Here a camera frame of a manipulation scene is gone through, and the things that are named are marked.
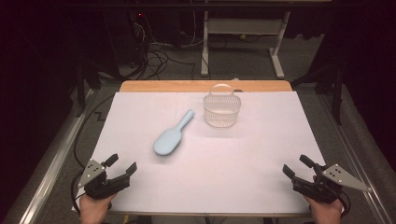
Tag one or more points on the white paper sheet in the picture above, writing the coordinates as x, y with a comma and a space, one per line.
218, 174

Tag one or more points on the light blue hairbrush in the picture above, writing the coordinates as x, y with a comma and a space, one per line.
168, 143

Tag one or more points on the person's right hand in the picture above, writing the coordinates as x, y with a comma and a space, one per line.
327, 213

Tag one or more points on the black metal stand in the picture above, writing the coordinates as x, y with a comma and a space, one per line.
81, 93
337, 102

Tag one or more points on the white mesh basket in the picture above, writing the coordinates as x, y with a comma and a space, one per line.
221, 119

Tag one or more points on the wooden table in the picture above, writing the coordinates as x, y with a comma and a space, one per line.
155, 86

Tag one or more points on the person's left hand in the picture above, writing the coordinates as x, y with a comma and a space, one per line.
93, 211

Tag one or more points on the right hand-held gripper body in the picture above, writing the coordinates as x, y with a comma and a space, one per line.
320, 189

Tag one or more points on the small yellow object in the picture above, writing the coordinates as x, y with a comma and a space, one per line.
243, 36

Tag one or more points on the aluminium floor rail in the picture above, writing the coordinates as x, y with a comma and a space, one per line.
53, 165
358, 161

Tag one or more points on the white desk frame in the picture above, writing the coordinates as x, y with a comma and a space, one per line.
243, 26

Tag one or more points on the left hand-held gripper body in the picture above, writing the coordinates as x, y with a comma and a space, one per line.
99, 186

